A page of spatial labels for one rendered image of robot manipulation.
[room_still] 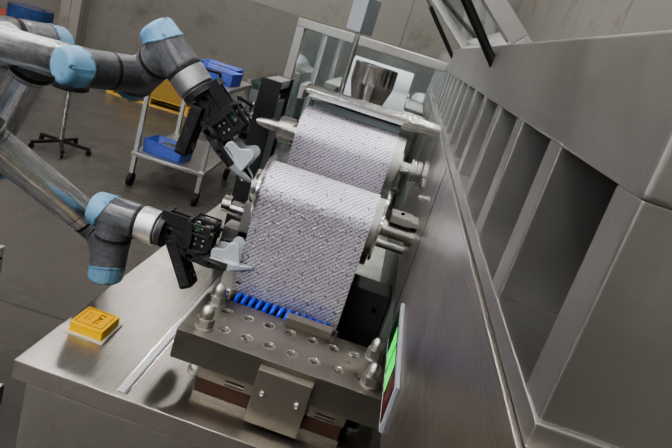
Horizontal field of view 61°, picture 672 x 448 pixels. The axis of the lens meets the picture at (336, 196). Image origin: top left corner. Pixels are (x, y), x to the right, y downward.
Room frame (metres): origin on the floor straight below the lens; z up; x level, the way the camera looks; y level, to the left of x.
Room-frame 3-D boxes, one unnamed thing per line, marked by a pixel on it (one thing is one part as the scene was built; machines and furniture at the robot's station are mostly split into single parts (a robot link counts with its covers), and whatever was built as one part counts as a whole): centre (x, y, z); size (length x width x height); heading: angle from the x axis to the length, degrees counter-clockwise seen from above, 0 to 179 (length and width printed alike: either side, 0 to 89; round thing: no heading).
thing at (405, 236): (1.14, -0.14, 1.25); 0.07 x 0.04 x 0.04; 86
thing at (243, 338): (0.97, 0.00, 1.00); 0.40 x 0.16 x 0.06; 86
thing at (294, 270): (1.09, 0.03, 1.11); 0.23 x 0.01 x 0.18; 86
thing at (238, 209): (1.20, 0.19, 1.05); 0.06 x 0.05 x 0.31; 86
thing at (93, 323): (1.02, 0.39, 0.91); 0.07 x 0.07 x 0.02; 86
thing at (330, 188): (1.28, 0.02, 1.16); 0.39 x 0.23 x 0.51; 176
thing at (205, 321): (0.94, 0.16, 1.05); 0.04 x 0.04 x 0.04
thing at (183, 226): (1.11, 0.27, 1.12); 0.12 x 0.08 x 0.09; 86
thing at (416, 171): (1.39, -0.16, 1.33); 0.07 x 0.07 x 0.07; 86
